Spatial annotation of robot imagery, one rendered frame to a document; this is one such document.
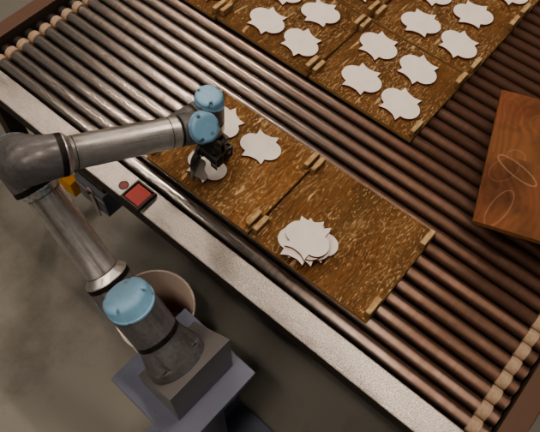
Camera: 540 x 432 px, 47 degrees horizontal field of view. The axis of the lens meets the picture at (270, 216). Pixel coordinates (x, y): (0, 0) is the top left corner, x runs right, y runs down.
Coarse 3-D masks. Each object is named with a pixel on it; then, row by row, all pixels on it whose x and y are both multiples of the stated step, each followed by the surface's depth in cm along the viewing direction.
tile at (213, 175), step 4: (192, 152) 191; (188, 160) 189; (208, 160) 189; (208, 164) 188; (224, 164) 188; (208, 168) 188; (212, 168) 188; (220, 168) 188; (224, 168) 188; (208, 172) 187; (212, 172) 187; (216, 172) 187; (220, 172) 187; (224, 172) 187; (208, 176) 186; (212, 176) 186; (216, 176) 186; (220, 176) 186; (224, 176) 186; (204, 180) 185; (212, 180) 186; (216, 180) 186
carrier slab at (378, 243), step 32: (320, 192) 185; (352, 192) 185; (288, 224) 179; (352, 224) 180; (384, 224) 180; (416, 224) 180; (352, 256) 175; (384, 256) 175; (416, 256) 175; (320, 288) 170; (352, 288) 170; (384, 288) 170
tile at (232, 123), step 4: (236, 108) 200; (228, 112) 198; (232, 112) 199; (228, 116) 198; (232, 116) 198; (236, 116) 198; (228, 120) 197; (232, 120) 197; (236, 120) 197; (240, 120) 197; (228, 124) 196; (232, 124) 196; (236, 124) 196; (240, 124) 196; (228, 128) 195; (232, 128) 195; (236, 128) 195; (224, 132) 195; (228, 132) 195; (232, 132) 195; (236, 132) 195; (232, 136) 194
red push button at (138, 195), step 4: (136, 184) 186; (140, 184) 186; (136, 188) 185; (140, 188) 185; (144, 188) 186; (128, 192) 185; (132, 192) 185; (136, 192) 185; (140, 192) 185; (144, 192) 185; (148, 192) 185; (124, 196) 184; (128, 196) 184; (132, 196) 184; (136, 196) 184; (140, 196) 184; (144, 196) 184; (148, 196) 184; (132, 200) 183; (136, 200) 183; (140, 200) 183; (144, 200) 183; (136, 204) 183; (140, 204) 183
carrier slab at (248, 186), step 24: (264, 120) 198; (288, 144) 194; (168, 168) 188; (240, 168) 189; (264, 168) 189; (288, 168) 189; (192, 192) 185; (216, 192) 184; (240, 192) 185; (264, 192) 185; (288, 192) 186; (240, 216) 180
